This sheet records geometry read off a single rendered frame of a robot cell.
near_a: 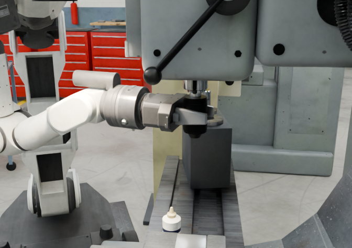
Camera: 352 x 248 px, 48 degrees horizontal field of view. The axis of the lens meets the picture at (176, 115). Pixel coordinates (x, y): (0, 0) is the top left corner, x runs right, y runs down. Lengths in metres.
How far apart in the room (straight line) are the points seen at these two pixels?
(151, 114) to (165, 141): 1.88
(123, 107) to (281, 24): 0.34
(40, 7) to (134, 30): 0.40
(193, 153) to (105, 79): 0.43
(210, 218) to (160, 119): 0.40
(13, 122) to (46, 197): 0.64
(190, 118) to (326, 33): 0.28
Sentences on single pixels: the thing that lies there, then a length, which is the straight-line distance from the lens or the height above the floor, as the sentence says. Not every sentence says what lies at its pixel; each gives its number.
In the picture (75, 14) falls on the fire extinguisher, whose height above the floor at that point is 1.04.
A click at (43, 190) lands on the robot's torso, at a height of 0.75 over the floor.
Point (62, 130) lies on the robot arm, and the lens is 0.86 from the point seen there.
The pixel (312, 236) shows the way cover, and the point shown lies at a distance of 1.03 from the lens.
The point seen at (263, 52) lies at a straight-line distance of 0.64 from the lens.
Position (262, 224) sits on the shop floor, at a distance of 2.80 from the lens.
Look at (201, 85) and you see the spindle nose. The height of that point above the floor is 1.29.
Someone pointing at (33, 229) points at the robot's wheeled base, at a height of 0.57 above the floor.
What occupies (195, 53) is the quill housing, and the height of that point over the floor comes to 1.36.
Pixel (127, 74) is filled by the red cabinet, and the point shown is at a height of 0.45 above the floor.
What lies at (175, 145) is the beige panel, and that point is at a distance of 2.65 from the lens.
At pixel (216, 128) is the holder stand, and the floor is 1.09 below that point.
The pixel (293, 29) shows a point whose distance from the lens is 0.64.
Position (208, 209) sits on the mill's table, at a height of 0.90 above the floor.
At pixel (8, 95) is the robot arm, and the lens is 1.02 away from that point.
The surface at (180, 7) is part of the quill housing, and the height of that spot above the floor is 1.43.
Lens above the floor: 1.45
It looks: 17 degrees down
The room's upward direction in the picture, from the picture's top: straight up
